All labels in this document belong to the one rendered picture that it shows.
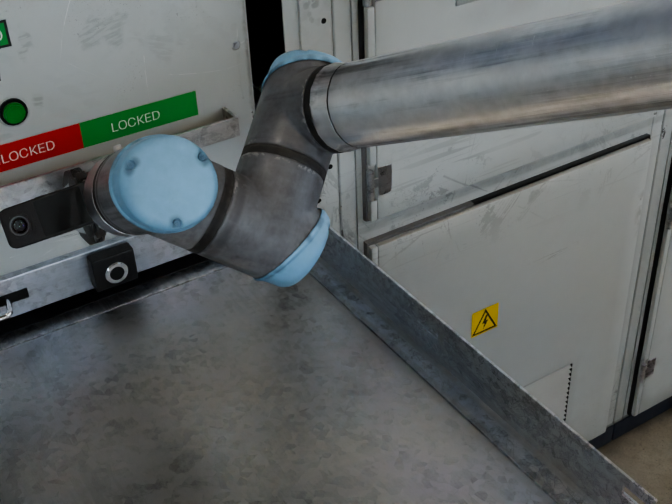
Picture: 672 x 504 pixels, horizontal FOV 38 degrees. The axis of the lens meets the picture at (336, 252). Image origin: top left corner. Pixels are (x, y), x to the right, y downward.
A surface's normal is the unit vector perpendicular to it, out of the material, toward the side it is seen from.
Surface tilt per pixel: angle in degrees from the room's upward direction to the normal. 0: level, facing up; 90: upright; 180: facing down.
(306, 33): 90
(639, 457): 0
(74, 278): 90
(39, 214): 62
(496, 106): 102
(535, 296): 90
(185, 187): 57
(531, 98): 97
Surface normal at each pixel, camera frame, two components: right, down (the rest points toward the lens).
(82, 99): 0.53, 0.46
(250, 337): -0.04, -0.83
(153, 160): 0.39, -0.04
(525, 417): -0.85, 0.33
